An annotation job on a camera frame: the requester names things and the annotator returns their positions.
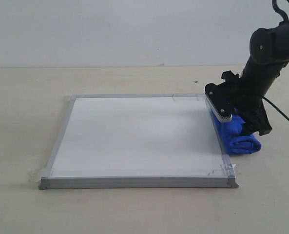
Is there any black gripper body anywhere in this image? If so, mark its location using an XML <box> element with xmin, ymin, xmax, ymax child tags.
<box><xmin>221</xmin><ymin>70</ymin><xmax>261</xmax><ymax>114</ymax></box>

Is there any blue microfibre cloth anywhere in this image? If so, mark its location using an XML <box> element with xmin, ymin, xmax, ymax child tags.
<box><xmin>211</xmin><ymin>112</ymin><xmax>262</xmax><ymax>155</ymax></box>

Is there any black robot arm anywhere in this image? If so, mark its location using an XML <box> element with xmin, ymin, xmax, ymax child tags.
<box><xmin>205</xmin><ymin>22</ymin><xmax>289</xmax><ymax>136</ymax></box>

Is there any clear tape back right corner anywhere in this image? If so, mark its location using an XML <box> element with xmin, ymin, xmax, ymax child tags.
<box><xmin>172</xmin><ymin>93</ymin><xmax>205</xmax><ymax>102</ymax></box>

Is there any clear tape corner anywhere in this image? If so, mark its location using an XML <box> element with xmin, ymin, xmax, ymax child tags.
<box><xmin>28</xmin><ymin>168</ymin><xmax>54</xmax><ymax>183</ymax></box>
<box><xmin>207</xmin><ymin>163</ymin><xmax>241</xmax><ymax>177</ymax></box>
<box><xmin>172</xmin><ymin>93</ymin><xmax>205</xmax><ymax>102</ymax></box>
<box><xmin>62</xmin><ymin>95</ymin><xmax>77</xmax><ymax>102</ymax></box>

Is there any clear tape front right corner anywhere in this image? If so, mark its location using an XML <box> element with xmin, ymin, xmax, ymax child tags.
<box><xmin>207</xmin><ymin>163</ymin><xmax>241</xmax><ymax>177</ymax></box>

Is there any clear tape back left corner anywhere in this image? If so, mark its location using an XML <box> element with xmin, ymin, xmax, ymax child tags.
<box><xmin>62</xmin><ymin>95</ymin><xmax>77</xmax><ymax>102</ymax></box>

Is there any clear tape front left corner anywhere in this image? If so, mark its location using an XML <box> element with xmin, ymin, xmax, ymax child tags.
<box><xmin>28</xmin><ymin>168</ymin><xmax>54</xmax><ymax>183</ymax></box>

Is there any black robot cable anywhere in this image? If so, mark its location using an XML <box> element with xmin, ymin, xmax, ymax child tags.
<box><xmin>262</xmin><ymin>0</ymin><xmax>289</xmax><ymax>131</ymax></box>

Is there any white board with aluminium frame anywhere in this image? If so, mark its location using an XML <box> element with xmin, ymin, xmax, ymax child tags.
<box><xmin>39</xmin><ymin>94</ymin><xmax>238</xmax><ymax>190</ymax></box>

